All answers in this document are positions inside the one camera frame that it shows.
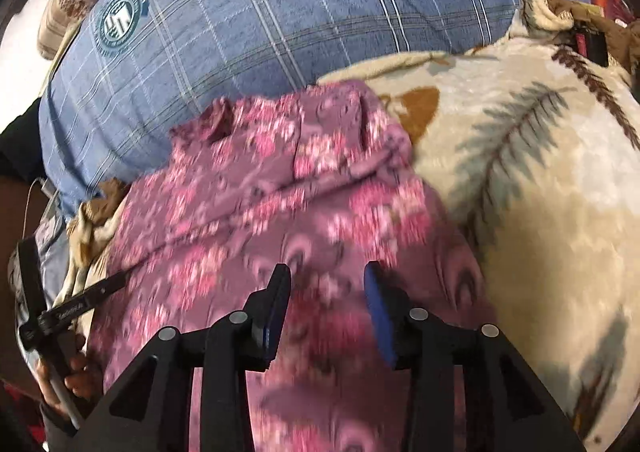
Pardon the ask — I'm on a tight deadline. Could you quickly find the blue plaid pillow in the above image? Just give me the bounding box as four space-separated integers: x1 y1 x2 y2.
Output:
38 0 594 220

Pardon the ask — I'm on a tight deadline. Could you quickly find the pink floral small garment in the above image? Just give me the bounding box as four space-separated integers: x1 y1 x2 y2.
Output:
89 82 492 451

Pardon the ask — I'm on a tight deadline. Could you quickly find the person's left hand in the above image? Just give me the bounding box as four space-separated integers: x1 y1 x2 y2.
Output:
36 351 103 420

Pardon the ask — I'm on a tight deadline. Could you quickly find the cream leaf-pattern fleece blanket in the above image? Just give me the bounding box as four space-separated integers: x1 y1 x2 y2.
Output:
52 0 640 448

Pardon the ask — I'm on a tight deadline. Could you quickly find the white charger cable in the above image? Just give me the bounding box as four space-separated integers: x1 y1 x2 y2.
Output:
22 176 64 243

